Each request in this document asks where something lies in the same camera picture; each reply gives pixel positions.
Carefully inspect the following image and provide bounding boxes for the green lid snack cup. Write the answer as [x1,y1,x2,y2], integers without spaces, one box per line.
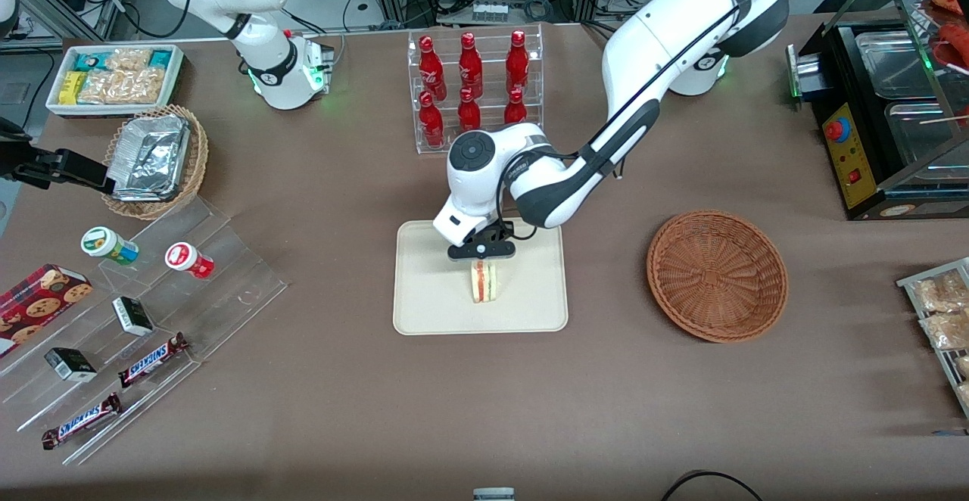
[81,226,140,266]

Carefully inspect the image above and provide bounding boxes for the round brown wicker basket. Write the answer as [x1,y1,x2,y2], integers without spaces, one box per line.
[646,209,790,344]

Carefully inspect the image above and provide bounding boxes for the red lid snack cup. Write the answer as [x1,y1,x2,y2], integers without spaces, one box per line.
[165,242,215,280]

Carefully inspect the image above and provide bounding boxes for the clear bag of crackers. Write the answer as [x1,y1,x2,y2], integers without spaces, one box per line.
[104,47,153,72]
[77,67,167,105]

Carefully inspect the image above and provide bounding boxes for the clear bag of nuts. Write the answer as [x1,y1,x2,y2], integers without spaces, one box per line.
[912,271,969,313]
[920,310,969,350]

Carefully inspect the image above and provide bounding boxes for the stacked foil containers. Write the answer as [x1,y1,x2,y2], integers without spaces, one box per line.
[106,115,192,203]

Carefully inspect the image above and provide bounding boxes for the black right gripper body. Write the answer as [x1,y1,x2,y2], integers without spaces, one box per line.
[0,119,61,188]

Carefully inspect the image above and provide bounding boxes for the tray of packaged snacks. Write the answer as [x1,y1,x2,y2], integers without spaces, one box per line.
[896,257,969,419]

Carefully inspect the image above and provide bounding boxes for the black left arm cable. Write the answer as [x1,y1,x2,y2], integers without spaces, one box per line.
[496,0,790,243]

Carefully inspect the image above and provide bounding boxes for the white plastic snack bin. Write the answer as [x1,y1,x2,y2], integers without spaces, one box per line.
[45,43,185,118]

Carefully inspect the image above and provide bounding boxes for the small black carton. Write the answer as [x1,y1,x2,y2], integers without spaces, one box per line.
[112,297,154,337]
[44,347,98,382]

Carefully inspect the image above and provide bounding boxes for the steel warmer pan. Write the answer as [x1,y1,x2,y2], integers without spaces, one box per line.
[855,28,956,101]
[884,101,969,178]

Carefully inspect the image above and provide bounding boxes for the black looped cable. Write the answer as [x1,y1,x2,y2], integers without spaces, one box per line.
[661,470,765,501]

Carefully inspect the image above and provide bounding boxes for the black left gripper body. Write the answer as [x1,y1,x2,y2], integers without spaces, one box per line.
[447,222,517,262]

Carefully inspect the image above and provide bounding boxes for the red sausage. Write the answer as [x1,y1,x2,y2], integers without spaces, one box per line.
[930,23,969,70]

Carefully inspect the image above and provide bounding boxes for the snickers chocolate bar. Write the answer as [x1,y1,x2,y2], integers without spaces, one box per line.
[118,332,190,388]
[42,393,123,450]

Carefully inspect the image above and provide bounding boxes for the tan wicker basket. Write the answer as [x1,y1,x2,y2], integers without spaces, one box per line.
[101,104,210,220]

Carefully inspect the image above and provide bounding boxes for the clear acrylic stepped display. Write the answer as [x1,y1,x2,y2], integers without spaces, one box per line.
[0,197,288,465]

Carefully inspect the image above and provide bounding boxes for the clear acrylic bottle rack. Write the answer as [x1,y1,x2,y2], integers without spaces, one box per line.
[407,23,544,155]

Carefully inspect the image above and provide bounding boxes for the black food warmer appliance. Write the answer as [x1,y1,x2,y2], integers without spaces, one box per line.
[786,0,969,220]

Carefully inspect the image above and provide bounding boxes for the triangular sandwich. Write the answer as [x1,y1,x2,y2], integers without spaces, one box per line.
[470,259,501,304]

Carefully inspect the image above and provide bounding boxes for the beige rectangular tray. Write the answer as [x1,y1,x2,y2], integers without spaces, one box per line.
[392,216,569,335]

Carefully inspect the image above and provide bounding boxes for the red cookie box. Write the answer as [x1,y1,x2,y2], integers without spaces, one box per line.
[0,263,94,358]

